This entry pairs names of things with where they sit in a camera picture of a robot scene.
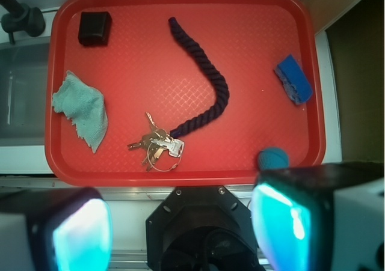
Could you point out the blue sponge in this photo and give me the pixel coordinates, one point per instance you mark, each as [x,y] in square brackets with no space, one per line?
[294,81]

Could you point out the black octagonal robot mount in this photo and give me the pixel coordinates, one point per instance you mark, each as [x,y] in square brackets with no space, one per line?
[201,228]

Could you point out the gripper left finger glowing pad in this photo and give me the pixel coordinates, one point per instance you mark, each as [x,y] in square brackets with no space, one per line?
[56,229]

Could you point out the light blue knitted cloth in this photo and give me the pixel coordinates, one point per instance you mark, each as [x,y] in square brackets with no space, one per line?
[84,106]

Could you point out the blue ball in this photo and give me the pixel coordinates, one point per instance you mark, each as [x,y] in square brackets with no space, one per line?
[272,158]

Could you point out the bunch of metal keys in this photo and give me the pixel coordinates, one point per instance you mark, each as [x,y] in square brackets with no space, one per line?
[156,143]

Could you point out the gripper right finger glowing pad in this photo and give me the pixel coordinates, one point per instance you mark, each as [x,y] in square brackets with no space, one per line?
[325,217]

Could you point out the red plastic tray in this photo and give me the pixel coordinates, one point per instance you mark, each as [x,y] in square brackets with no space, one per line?
[143,69]

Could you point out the small black box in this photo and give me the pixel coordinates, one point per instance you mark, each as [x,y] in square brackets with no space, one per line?
[94,28]

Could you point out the metal sink basin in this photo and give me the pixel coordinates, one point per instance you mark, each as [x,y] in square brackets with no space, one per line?
[24,72]

